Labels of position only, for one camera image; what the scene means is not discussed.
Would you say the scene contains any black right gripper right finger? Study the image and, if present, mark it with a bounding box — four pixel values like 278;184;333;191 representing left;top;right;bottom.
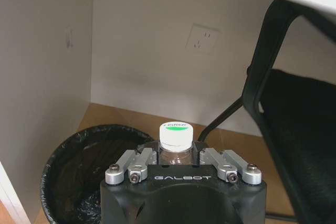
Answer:
193;142;263;185

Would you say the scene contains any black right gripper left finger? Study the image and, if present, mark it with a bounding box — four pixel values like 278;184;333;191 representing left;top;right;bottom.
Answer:
104;142;160;185

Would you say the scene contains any clear bottle with white cap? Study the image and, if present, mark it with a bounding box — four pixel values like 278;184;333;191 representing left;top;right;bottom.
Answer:
158;122;195;166

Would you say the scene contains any trash bin with black bag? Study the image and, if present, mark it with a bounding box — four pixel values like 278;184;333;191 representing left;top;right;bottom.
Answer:
40;124;155;224

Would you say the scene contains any black chair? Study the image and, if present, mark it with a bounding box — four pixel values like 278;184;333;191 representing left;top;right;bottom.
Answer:
198;0;336;224

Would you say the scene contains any white desk panel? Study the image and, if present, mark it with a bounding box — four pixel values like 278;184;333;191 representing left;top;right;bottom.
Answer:
0;161;32;224

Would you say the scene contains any white wall socket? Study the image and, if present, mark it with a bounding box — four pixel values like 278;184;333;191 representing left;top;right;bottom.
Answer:
185;23;221;55

